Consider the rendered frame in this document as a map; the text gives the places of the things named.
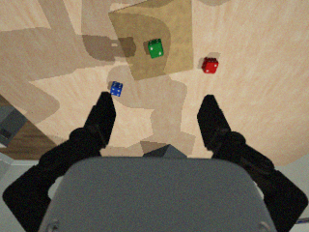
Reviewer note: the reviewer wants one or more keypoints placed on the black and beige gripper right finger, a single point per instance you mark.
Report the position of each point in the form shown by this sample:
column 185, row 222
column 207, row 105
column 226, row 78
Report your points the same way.
column 284, row 200

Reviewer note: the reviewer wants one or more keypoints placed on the tan square mat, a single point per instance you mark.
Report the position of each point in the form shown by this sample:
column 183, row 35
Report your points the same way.
column 168, row 20

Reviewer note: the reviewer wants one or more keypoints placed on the green die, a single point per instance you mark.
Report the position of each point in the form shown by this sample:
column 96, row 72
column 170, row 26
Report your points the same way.
column 155, row 48

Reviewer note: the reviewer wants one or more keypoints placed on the red die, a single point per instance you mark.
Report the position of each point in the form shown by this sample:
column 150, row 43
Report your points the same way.
column 209, row 65

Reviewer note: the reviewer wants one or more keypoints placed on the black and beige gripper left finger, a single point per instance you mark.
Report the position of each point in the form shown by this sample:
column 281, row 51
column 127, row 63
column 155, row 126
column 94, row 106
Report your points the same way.
column 27, row 197

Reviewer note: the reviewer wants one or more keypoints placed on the blue die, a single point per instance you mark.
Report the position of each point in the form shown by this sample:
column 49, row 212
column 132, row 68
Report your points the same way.
column 116, row 88

